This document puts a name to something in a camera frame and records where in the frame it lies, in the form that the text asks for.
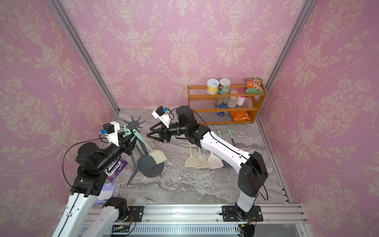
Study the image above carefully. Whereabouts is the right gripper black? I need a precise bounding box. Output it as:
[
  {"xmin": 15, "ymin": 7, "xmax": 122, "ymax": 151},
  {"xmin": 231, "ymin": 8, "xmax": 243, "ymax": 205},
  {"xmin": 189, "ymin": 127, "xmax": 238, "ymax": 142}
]
[{"xmin": 148, "ymin": 121, "xmax": 191, "ymax": 144}]

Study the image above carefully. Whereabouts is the grey utensil rack stand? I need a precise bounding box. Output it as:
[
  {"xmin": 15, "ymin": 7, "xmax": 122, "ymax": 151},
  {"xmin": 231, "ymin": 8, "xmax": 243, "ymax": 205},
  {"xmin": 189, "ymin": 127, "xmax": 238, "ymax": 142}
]
[{"xmin": 124, "ymin": 117, "xmax": 167, "ymax": 182}]

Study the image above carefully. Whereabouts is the cream spatula mint handle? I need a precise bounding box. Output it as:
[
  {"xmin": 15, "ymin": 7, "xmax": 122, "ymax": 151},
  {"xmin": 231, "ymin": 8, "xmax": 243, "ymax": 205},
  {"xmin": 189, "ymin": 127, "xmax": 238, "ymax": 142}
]
[
  {"xmin": 132, "ymin": 129, "xmax": 167, "ymax": 165},
  {"xmin": 194, "ymin": 148, "xmax": 209, "ymax": 169}
]

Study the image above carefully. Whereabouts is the grey slotted turner mint handle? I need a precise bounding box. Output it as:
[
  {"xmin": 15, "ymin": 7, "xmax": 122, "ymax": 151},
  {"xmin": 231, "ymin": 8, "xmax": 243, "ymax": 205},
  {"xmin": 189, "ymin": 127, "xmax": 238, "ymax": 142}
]
[{"xmin": 127, "ymin": 154, "xmax": 139, "ymax": 186}]

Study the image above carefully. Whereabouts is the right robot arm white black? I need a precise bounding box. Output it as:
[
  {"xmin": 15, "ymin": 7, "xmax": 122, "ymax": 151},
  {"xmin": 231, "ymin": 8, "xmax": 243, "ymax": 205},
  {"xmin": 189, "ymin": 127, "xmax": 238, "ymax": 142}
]
[{"xmin": 147, "ymin": 106, "xmax": 268, "ymax": 221}]

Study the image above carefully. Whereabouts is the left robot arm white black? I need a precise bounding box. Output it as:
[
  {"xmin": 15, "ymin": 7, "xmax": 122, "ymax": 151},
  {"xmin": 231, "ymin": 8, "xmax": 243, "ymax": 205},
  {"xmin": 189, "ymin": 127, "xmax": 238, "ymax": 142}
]
[{"xmin": 53, "ymin": 133, "xmax": 138, "ymax": 237}]

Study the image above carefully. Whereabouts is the wooden shelf rack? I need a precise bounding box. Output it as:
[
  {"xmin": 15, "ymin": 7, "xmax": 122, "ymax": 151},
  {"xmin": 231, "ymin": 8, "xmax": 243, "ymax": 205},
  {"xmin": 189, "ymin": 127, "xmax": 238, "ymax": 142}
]
[{"xmin": 187, "ymin": 84, "xmax": 267, "ymax": 125}]

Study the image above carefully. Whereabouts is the purple candy bag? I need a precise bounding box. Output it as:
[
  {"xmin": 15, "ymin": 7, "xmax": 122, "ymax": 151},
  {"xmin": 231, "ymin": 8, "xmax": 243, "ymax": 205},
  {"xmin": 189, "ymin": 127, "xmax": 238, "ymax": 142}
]
[{"xmin": 105, "ymin": 159, "xmax": 128, "ymax": 182}]

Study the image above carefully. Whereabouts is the purple tissue box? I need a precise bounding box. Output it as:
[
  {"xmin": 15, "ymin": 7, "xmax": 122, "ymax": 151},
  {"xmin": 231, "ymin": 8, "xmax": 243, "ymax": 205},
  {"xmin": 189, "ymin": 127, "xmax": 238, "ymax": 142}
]
[{"xmin": 94, "ymin": 182, "xmax": 120, "ymax": 205}]

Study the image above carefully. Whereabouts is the beige box on shelf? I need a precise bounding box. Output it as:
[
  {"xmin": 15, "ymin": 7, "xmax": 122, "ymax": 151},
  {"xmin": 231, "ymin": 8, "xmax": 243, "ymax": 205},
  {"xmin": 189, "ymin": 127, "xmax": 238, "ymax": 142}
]
[{"xmin": 215, "ymin": 97, "xmax": 229, "ymax": 106}]

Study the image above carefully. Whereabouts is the yellow tin can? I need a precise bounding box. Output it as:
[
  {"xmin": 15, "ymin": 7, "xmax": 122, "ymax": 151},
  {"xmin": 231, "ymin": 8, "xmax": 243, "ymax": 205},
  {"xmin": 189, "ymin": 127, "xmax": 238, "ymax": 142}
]
[{"xmin": 206, "ymin": 79, "xmax": 220, "ymax": 95}]

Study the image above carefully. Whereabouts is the white bottle on shelf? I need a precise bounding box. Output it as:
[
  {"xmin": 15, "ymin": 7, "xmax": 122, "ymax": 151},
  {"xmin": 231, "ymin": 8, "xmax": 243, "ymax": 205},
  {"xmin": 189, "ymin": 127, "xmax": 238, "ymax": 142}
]
[{"xmin": 227, "ymin": 90, "xmax": 238, "ymax": 108}]

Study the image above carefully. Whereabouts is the orange snack bag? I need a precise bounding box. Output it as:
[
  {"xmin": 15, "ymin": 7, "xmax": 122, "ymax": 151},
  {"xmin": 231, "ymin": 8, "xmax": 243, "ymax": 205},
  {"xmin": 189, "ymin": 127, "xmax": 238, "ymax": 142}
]
[{"xmin": 230, "ymin": 111, "xmax": 251, "ymax": 122}]

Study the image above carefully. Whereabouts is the green label tin can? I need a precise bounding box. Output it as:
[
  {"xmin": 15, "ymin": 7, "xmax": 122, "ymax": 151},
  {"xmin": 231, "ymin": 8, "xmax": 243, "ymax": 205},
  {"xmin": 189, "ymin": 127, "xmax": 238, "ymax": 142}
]
[{"xmin": 218, "ymin": 78, "xmax": 231, "ymax": 94}]

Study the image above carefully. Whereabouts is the pink cap white bottle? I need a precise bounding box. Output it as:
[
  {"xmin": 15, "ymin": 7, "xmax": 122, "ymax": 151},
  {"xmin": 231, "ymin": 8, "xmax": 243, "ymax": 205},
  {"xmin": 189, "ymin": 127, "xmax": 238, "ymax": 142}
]
[{"xmin": 236, "ymin": 96, "xmax": 247, "ymax": 106}]

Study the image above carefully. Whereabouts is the green red snack bag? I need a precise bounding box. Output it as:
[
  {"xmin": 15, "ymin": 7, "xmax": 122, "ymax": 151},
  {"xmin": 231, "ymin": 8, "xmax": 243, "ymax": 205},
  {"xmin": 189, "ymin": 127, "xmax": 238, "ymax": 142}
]
[{"xmin": 245, "ymin": 78, "xmax": 265, "ymax": 94}]

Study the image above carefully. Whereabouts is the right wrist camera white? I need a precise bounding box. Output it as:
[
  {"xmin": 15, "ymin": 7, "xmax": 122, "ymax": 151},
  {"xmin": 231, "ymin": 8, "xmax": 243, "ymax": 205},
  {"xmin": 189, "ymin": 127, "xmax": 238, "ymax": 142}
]
[{"xmin": 152, "ymin": 106, "xmax": 171, "ymax": 128}]

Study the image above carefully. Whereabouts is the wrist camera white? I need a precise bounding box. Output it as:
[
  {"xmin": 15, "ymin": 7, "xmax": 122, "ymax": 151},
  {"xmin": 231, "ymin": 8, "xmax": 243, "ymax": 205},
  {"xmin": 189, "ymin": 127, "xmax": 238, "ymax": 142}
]
[
  {"xmin": 152, "ymin": 106, "xmax": 171, "ymax": 128},
  {"xmin": 100, "ymin": 121, "xmax": 120, "ymax": 147}
]

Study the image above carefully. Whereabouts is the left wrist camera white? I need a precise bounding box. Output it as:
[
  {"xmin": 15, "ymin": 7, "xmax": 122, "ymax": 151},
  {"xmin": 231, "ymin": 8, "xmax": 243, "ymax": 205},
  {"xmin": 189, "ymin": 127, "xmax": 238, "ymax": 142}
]
[{"xmin": 100, "ymin": 121, "xmax": 120, "ymax": 147}]

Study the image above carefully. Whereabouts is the cream spoon mint handle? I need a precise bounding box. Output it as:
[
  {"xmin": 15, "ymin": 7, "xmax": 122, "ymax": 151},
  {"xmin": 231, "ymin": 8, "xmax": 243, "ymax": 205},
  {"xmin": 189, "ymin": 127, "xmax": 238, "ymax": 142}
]
[{"xmin": 184, "ymin": 144, "xmax": 201, "ymax": 167}]

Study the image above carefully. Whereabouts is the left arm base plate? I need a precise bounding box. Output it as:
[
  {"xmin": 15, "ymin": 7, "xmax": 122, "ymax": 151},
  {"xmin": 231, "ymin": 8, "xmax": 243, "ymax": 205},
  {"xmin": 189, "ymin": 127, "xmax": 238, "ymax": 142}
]
[{"xmin": 116, "ymin": 206, "xmax": 145, "ymax": 222}]

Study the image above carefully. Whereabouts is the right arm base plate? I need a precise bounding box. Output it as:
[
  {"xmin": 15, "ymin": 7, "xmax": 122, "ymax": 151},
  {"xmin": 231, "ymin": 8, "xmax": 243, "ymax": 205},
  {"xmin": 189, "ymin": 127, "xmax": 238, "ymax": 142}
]
[{"xmin": 219, "ymin": 205, "xmax": 264, "ymax": 222}]

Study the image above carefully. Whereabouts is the aluminium front rail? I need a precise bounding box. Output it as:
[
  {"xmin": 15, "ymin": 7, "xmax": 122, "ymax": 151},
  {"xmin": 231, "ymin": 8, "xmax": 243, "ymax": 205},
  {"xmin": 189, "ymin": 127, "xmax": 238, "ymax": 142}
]
[{"xmin": 77, "ymin": 204, "xmax": 312, "ymax": 237}]

